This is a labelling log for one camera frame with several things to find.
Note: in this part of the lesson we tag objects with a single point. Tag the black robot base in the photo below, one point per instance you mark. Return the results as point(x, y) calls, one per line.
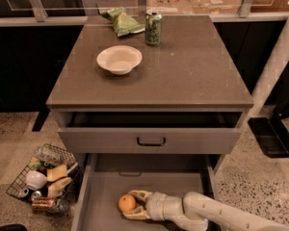
point(271, 133)

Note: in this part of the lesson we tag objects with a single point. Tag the white ceramic bowl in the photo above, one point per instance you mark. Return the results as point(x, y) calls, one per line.
point(120, 59)

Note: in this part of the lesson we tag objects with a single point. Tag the yellow sponge in basket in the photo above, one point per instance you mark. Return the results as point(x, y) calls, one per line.
point(56, 173)

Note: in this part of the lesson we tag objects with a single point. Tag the grey middle drawer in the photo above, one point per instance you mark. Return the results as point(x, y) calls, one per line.
point(108, 176)

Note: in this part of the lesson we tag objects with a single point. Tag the brown snack bar packet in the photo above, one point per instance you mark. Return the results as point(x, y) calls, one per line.
point(43, 203)

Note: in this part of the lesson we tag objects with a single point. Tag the orange fruit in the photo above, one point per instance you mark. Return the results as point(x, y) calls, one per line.
point(127, 203)

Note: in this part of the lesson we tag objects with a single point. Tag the grey top drawer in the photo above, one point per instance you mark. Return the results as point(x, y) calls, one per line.
point(151, 132)

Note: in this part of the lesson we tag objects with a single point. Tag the grey drawer cabinet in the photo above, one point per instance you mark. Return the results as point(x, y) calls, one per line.
point(190, 71)

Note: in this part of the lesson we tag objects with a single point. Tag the green soda can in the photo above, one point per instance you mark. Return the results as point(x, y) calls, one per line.
point(153, 24)

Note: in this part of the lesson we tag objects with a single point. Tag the green chip bag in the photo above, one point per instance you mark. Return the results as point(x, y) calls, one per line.
point(123, 23)

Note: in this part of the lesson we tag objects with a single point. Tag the grey drawer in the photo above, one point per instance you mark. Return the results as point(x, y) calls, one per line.
point(151, 132)
point(108, 176)

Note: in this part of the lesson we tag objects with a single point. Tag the black wire basket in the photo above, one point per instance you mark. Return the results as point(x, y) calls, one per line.
point(50, 182)

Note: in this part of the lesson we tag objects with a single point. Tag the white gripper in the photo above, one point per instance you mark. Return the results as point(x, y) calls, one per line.
point(156, 205)

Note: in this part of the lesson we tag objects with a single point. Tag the clear plastic bottle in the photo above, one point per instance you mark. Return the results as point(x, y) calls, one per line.
point(47, 155)

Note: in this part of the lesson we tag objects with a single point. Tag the white bowl in basket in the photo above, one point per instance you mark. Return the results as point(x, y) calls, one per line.
point(35, 180)

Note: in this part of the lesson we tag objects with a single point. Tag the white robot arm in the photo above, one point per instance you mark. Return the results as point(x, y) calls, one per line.
point(192, 212)

